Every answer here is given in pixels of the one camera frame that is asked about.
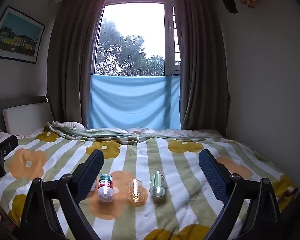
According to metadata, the brown curtain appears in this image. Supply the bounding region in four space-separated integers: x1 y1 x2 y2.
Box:
47 0 108 128
177 0 232 137

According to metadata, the green and white plastic bottle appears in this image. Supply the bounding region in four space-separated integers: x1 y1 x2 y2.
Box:
149 170 166 197

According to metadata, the light blue cloth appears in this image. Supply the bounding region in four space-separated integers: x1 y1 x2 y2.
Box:
87 74 182 131

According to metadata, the clear cup with green red label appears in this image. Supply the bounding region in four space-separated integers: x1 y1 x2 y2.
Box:
97 174 115 202

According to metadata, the dark cloth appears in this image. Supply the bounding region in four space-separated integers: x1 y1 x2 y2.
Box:
280 177 300 240

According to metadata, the clear glass cup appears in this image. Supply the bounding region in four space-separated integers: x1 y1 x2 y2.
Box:
128 179 143 203

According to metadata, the white window frame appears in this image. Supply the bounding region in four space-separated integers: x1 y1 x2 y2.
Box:
91 0 183 77

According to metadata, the grey headboard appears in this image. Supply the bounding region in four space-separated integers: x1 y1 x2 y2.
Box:
0 95 50 133

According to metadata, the framed picture of houses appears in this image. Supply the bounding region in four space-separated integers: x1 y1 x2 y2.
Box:
0 6 46 64

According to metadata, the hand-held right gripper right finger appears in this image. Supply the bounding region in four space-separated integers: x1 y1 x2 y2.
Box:
199 149 282 240

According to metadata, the floral striped blanket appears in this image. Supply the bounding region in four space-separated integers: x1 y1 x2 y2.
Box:
0 122 299 240

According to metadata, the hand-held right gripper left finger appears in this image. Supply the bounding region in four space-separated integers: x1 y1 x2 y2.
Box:
19 149 105 240

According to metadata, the white pillow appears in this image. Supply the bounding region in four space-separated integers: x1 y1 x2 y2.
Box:
3 102 53 133

